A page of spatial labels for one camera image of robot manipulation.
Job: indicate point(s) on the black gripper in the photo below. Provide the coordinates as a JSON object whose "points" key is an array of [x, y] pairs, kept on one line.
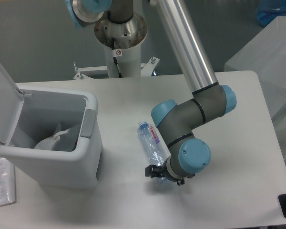
{"points": [[159, 171]]}

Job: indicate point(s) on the clear plastic water bottle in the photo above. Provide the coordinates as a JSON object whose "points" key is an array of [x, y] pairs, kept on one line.
{"points": [[152, 147]]}

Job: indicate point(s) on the clear green plastic wrapper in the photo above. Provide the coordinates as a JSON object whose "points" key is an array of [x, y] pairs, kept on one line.
{"points": [[61, 140]]}

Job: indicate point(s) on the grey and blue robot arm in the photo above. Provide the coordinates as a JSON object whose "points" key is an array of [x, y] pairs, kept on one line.
{"points": [[121, 31]]}

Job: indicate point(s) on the white trash can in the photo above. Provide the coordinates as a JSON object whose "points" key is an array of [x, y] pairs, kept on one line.
{"points": [[41, 113]]}

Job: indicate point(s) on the white trash can lid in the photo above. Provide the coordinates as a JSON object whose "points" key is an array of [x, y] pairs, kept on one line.
{"points": [[11, 104]]}

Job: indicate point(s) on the paper sheet in plastic sleeve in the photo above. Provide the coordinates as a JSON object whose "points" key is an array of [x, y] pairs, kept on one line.
{"points": [[7, 183]]}

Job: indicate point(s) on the blue water jug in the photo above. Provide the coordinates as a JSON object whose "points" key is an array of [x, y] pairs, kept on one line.
{"points": [[268, 10]]}

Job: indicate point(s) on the white pedestal base frame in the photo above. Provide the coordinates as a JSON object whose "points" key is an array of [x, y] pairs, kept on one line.
{"points": [[100, 72]]}

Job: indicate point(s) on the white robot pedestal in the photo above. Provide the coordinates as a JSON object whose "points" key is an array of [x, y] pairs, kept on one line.
{"points": [[123, 62]]}

